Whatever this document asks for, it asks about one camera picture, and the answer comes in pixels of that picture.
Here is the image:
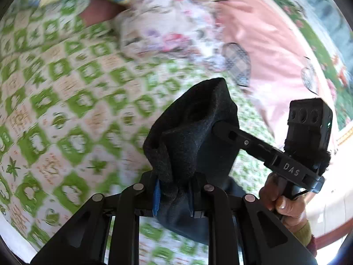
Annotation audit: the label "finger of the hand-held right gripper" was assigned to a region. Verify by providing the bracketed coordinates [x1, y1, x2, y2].
[212, 121, 277, 161]

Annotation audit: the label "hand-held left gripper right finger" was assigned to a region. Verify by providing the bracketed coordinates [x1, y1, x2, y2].
[188, 181, 318, 265]

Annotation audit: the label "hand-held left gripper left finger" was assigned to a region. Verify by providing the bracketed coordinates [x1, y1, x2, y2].
[30, 171, 164, 265]

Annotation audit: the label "black pants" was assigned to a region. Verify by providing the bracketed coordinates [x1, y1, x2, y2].
[142, 77, 249, 247]

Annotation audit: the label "person's right forearm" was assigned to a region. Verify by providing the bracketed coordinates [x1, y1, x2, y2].
[281, 215, 318, 258]

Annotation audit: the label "person's right hand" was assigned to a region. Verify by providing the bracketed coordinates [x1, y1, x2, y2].
[259, 172, 307, 219]

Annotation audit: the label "pink heart print quilt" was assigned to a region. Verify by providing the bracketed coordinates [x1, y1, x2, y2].
[215, 0, 340, 155]

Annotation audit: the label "white floral pillow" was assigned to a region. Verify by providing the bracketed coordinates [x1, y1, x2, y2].
[114, 0, 230, 71]

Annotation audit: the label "green checked bedsheet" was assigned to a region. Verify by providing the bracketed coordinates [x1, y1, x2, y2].
[0, 0, 278, 265]

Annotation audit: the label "pinkish brown pillow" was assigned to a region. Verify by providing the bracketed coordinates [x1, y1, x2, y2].
[79, 0, 125, 28]

